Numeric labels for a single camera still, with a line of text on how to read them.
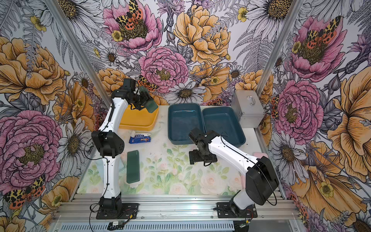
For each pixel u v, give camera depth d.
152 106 0.94
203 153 0.68
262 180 0.43
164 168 0.89
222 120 1.32
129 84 0.76
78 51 0.87
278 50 0.88
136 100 0.81
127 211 0.74
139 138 1.00
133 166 0.89
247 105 1.03
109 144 0.60
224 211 0.68
